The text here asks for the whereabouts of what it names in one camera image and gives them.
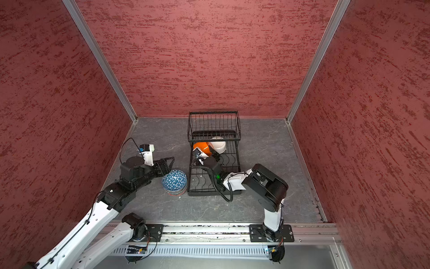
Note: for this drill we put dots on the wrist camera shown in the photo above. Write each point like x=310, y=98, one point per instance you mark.
x=146, y=150
x=199, y=156

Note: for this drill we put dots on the left aluminium corner profile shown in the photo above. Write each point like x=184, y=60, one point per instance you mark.
x=90, y=40

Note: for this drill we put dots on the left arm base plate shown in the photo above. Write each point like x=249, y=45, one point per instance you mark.
x=148, y=233

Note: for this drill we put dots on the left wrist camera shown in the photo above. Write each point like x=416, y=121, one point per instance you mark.
x=146, y=150

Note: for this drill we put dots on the blue patterned bowl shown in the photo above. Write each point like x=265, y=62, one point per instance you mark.
x=175, y=180

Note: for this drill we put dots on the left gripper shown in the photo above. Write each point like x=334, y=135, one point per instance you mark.
x=166, y=168

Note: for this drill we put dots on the perforated cable duct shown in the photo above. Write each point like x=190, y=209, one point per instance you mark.
x=206, y=251

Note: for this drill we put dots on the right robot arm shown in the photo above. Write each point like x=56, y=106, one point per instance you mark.
x=266, y=187

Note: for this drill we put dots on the right aluminium corner profile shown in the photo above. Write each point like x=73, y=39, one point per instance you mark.
x=332, y=26

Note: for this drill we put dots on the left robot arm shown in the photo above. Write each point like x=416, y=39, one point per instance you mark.
x=77, y=250

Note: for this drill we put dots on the white bowl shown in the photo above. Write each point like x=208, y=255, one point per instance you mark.
x=218, y=144

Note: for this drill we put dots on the aluminium corner profile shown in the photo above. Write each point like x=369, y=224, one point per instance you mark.
x=90, y=40
x=332, y=26

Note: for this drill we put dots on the black wire dish rack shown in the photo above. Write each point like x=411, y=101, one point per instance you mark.
x=202, y=127

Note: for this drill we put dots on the orange bowl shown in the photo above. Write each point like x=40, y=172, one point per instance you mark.
x=204, y=147

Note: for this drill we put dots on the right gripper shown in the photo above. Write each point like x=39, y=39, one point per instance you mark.
x=215, y=154

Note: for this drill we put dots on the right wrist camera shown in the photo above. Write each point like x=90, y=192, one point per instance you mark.
x=199, y=156

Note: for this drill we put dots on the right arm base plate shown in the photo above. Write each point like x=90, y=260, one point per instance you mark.
x=260, y=233

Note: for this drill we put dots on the aluminium mounting rail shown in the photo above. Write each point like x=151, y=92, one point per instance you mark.
x=244, y=233

